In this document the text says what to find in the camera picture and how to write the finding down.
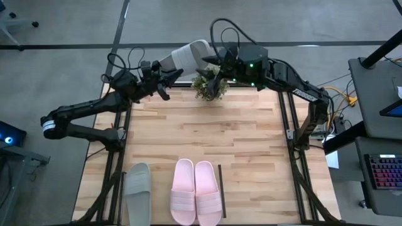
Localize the yellow cable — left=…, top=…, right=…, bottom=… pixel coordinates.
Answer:
left=319, top=86, right=358, bottom=126

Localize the pink slide sandal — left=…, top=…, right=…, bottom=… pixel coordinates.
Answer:
left=194, top=161, right=223, bottom=226
left=170, top=158, right=197, bottom=226

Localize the white paper sheet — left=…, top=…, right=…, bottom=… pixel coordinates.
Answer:
left=323, top=134, right=340, bottom=170

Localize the tablet with blue screen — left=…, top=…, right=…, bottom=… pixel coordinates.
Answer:
left=379, top=99, right=402, bottom=118

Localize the dark grey keyboard desk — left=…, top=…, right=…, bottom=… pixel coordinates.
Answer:
left=354, top=136, right=402, bottom=218

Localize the black backlit keyboard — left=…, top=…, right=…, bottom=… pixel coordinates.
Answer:
left=367, top=153, right=402, bottom=191

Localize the green potted plant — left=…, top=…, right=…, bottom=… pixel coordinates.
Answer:
left=191, top=66, right=229, bottom=102

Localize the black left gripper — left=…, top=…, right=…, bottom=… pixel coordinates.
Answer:
left=138, top=61, right=184, bottom=101

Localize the black metal table frame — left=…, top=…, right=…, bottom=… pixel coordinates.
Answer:
left=73, top=75, right=343, bottom=226

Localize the grey slide sandal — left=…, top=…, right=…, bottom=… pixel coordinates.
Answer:
left=159, top=39, right=218, bottom=78
left=124, top=162, right=153, bottom=226

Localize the black pole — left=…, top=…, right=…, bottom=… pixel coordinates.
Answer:
left=360, top=28, right=402, bottom=69

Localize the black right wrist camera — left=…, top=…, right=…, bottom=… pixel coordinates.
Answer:
left=219, top=46, right=235, bottom=60

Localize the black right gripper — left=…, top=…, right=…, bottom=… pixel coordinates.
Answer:
left=196, top=55, right=236, bottom=100

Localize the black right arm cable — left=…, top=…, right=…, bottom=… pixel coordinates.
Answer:
left=209, top=18, right=259, bottom=63

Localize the black computer with blue light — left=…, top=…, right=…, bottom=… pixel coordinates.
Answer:
left=0, top=121, right=28, bottom=148

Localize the grey office chair base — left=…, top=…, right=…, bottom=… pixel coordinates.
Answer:
left=0, top=0, right=40, bottom=51

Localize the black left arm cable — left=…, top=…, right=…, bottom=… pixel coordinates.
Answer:
left=100, top=46, right=147, bottom=84

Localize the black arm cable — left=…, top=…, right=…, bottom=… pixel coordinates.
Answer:
left=100, top=46, right=147, bottom=84
left=209, top=18, right=259, bottom=63

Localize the grey metal desk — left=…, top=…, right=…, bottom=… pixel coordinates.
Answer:
left=0, top=144, right=51, bottom=226

